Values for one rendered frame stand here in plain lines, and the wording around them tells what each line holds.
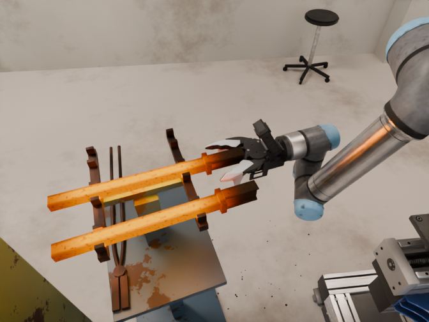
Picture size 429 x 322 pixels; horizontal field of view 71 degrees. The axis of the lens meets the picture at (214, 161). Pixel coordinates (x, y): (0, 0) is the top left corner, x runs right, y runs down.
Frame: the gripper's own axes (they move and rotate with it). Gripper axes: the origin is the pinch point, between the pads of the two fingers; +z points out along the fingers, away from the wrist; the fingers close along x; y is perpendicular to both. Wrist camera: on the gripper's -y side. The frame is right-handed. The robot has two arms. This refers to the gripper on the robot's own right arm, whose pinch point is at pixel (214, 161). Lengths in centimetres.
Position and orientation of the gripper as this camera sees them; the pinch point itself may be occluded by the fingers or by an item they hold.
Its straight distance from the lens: 74.1
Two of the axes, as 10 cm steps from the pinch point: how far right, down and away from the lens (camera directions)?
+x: -3.3, -7.0, 6.4
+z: -9.4, 2.4, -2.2
